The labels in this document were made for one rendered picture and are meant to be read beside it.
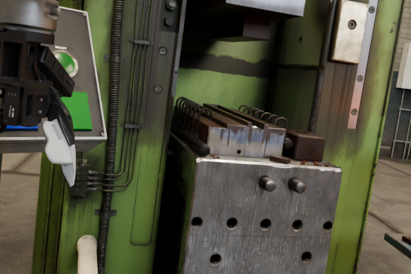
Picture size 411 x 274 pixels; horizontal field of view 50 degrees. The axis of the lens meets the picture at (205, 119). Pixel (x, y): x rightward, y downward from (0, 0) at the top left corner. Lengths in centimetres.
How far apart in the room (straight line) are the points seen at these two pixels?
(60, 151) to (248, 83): 107
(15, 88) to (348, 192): 110
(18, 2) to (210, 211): 65
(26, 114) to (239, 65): 108
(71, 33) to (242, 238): 60
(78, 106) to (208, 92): 76
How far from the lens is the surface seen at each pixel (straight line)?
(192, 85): 152
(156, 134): 117
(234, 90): 157
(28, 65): 60
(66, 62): 88
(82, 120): 84
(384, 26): 143
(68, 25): 93
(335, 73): 133
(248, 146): 109
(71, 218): 121
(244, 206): 106
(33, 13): 59
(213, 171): 101
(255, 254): 112
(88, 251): 115
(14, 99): 57
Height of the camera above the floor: 112
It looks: 7 degrees down
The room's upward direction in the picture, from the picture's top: 8 degrees clockwise
